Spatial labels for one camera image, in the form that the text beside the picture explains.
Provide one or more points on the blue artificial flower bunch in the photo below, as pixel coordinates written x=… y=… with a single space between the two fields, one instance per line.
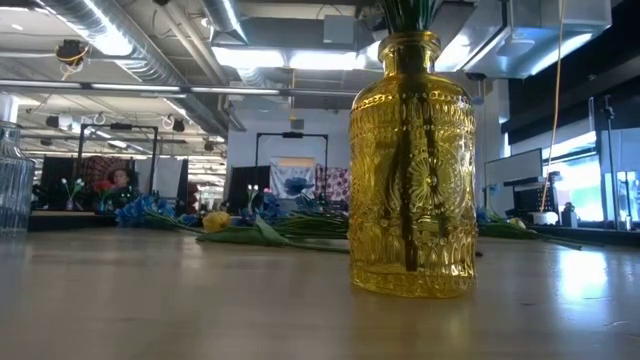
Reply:
x=140 y=210
x=272 y=205

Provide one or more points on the yellow embossed glass vase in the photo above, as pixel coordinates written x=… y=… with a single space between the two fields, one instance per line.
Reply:
x=415 y=200

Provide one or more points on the red artificial flower bunch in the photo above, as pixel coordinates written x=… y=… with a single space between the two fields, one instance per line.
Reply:
x=407 y=15

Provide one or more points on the clear ribbed glass vase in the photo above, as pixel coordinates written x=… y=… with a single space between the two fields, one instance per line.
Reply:
x=12 y=190

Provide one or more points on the small vase with white flowers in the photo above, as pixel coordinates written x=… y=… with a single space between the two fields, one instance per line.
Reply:
x=72 y=192

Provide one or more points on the pink patterned cloth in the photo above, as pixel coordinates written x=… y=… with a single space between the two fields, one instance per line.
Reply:
x=337 y=182

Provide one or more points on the blue flower print cloth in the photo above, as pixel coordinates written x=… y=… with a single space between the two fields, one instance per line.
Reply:
x=292 y=180

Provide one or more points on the blue bag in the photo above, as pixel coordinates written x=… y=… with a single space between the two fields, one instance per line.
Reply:
x=484 y=216

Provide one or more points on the computer monitor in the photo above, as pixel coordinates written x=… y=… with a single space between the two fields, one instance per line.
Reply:
x=512 y=167

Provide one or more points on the person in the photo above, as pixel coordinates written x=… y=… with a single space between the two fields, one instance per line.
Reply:
x=120 y=182

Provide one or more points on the white roll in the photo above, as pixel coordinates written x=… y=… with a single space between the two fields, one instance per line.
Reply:
x=544 y=218

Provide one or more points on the black tripod stand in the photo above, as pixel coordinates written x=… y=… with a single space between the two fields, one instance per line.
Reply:
x=611 y=165

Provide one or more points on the black stand frame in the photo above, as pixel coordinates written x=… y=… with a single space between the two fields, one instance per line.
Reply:
x=291 y=135
x=80 y=150

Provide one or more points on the ribbed silver ventilation duct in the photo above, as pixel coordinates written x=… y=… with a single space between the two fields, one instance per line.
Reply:
x=125 y=45

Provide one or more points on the silver box ceiling duct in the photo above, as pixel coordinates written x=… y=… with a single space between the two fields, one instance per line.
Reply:
x=520 y=45

